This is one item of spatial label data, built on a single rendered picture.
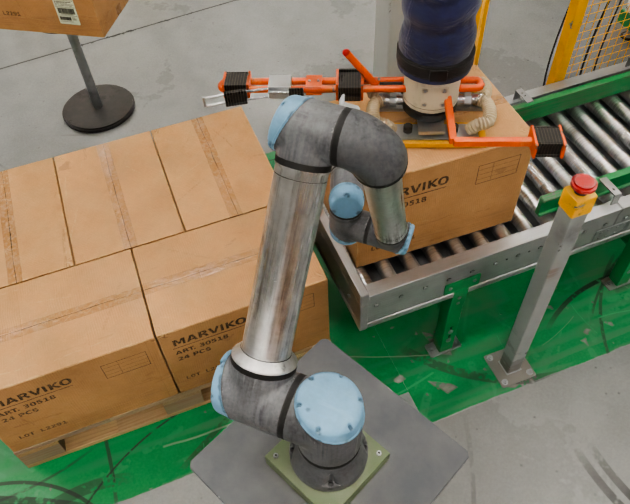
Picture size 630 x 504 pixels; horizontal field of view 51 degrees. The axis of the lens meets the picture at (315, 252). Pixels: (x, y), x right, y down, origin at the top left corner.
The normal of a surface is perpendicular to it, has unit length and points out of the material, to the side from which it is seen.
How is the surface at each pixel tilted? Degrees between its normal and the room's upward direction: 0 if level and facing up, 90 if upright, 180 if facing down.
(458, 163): 90
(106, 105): 0
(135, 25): 0
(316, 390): 6
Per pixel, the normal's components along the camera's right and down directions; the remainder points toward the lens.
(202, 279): -0.04, -0.62
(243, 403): -0.32, 0.26
